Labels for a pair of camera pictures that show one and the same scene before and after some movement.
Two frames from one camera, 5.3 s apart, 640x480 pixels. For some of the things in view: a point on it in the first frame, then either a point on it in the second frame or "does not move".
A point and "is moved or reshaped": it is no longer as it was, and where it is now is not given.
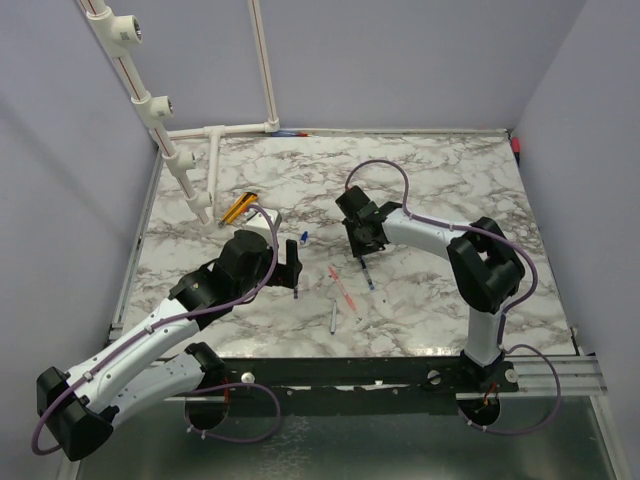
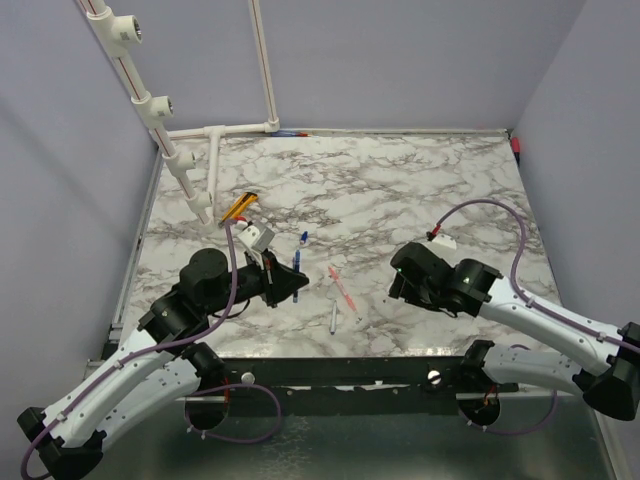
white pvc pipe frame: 120,31 does not move
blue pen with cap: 366,274 is moved or reshaped
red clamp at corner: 516,145 does not move
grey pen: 333,324 does not move
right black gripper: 356,248 -> 402,288
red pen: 337,280 does not move
